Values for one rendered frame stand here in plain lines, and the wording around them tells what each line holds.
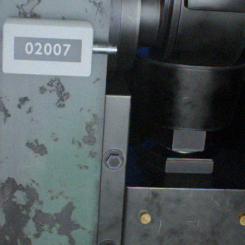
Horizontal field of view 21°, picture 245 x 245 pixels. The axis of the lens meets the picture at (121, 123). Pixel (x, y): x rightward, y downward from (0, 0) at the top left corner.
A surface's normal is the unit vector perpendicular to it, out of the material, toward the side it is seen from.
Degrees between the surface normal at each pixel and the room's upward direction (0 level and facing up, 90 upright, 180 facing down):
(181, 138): 90
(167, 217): 90
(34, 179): 90
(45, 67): 90
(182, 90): 100
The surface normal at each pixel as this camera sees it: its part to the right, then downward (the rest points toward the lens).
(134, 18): 0.10, 0.22
